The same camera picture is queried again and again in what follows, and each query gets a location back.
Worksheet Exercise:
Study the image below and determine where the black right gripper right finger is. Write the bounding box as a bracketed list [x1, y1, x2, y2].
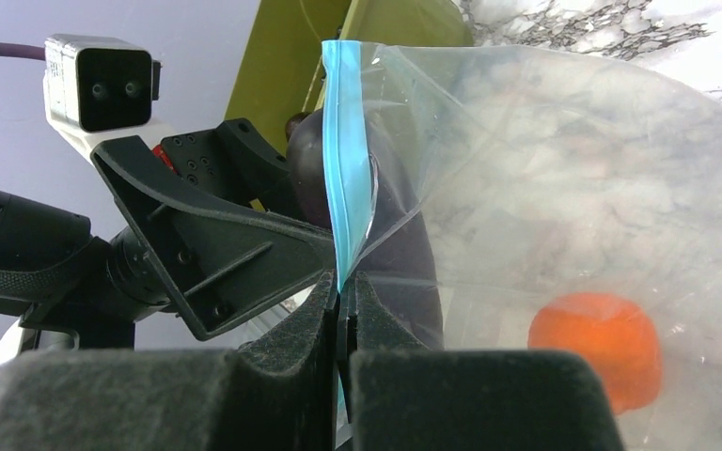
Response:
[340, 273, 624, 450]

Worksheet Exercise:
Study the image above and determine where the orange toy fruit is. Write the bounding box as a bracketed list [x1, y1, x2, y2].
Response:
[527, 292, 664, 414]

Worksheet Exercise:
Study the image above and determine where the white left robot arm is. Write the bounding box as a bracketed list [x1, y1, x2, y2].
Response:
[0, 119, 334, 369]

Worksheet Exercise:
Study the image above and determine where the clear zip top bag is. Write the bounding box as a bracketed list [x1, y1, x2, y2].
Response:
[322, 40, 722, 450]

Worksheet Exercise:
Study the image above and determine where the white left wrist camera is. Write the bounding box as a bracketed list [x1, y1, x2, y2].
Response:
[43, 34, 174, 161]

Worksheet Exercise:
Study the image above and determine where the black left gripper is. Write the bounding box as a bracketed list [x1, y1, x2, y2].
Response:
[0, 136, 335, 349]

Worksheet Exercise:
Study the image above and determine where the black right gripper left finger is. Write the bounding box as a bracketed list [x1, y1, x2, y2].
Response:
[0, 273, 337, 450]

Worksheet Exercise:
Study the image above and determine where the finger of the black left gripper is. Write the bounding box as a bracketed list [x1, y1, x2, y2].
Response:
[158, 118, 302, 220]

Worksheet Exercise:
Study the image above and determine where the olive green plastic bin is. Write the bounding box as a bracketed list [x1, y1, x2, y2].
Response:
[225, 0, 473, 152]

